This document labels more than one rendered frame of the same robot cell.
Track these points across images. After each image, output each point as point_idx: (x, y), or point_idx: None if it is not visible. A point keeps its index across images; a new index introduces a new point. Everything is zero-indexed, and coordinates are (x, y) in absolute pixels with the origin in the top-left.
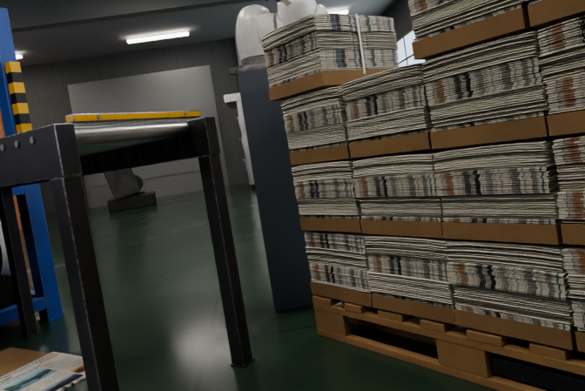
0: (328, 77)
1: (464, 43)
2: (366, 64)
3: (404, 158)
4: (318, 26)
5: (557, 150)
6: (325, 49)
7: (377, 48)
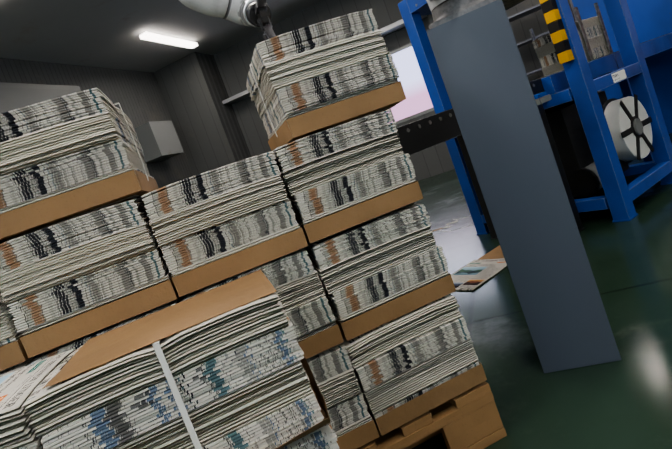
0: (271, 147)
1: None
2: (276, 122)
3: None
4: (251, 96)
5: None
6: (261, 117)
7: (269, 99)
